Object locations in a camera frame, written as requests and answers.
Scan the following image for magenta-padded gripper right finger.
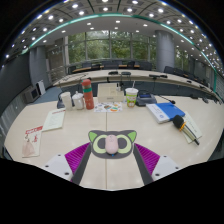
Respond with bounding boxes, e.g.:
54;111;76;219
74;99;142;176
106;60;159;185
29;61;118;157
132;142;183;186

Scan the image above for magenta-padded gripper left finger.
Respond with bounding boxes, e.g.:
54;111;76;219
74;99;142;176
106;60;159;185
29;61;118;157
43;142;93;186

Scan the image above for red and white leaflet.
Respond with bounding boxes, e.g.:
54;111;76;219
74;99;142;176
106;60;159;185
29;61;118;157
21;125;44;158

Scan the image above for blue and white book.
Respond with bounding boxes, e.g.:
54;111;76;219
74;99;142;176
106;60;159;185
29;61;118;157
145;102;186;125

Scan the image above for pale green booklet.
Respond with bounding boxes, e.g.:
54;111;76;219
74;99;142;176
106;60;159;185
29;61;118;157
181;110;203;144

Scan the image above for white lidded jar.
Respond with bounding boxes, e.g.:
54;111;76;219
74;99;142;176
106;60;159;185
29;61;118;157
71;91;85;111

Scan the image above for white paper cup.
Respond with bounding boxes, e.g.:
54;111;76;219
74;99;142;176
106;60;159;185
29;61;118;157
60;91;74;111

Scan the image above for colourful sticker sheet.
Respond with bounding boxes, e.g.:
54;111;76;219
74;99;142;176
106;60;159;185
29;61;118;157
93;101;123;113

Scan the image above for black conference desk unit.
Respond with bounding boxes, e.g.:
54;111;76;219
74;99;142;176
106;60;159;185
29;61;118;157
135;91;158;108

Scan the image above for black gooseneck microphone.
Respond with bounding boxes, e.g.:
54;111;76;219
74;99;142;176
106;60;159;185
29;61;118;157
156;94;177;105

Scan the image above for red bottle with green band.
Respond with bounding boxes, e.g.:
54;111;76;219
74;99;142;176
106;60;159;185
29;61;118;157
81;78;95;111

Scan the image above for green-printed cup with straw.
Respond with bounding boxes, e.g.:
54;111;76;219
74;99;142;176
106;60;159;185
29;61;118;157
124;87;139;108

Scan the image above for beige cardboard box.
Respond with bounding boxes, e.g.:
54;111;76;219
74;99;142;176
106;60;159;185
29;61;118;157
96;82;125;104

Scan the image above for grey boxy floor unit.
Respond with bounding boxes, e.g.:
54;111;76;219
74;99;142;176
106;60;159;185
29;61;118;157
23;85;40;104

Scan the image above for long curved conference desk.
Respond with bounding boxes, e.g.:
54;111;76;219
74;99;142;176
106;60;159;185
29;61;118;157
53;68;218;98

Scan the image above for dark office chairs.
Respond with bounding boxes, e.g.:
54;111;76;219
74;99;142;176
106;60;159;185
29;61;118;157
68;59;203;78

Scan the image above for ceiling lights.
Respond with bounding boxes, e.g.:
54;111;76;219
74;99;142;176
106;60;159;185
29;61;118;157
3;0;224;69

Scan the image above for handheld microphone with orange ring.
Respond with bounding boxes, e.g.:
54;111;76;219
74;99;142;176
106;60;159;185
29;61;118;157
172;114;200;146

